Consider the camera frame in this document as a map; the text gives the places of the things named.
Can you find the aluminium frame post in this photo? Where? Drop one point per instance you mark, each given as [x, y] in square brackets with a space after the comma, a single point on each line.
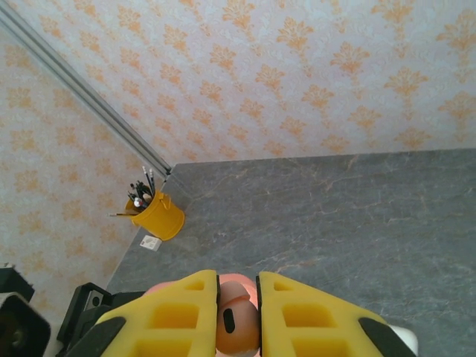
[85, 93]

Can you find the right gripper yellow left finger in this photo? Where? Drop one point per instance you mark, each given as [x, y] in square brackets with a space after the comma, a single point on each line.
[171, 323]

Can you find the grey pencil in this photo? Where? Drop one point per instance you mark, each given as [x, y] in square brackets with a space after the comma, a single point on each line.
[144, 180]
[151, 182]

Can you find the white-tipped pen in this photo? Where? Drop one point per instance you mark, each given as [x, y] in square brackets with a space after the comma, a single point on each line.
[138, 203]

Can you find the small white eraser box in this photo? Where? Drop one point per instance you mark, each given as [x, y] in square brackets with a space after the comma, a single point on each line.
[151, 242]

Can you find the yellow pen holder cup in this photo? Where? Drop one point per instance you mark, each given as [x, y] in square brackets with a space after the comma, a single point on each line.
[160, 221]

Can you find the white earbuds charging case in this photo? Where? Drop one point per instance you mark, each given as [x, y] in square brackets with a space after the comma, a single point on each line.
[406, 339]

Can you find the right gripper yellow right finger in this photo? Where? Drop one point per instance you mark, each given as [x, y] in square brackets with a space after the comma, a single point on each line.
[308, 327]

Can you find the black marker pen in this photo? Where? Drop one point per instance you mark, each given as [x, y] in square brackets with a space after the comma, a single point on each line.
[135, 191]

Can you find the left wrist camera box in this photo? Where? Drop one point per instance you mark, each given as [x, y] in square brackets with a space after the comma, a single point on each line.
[22, 327]

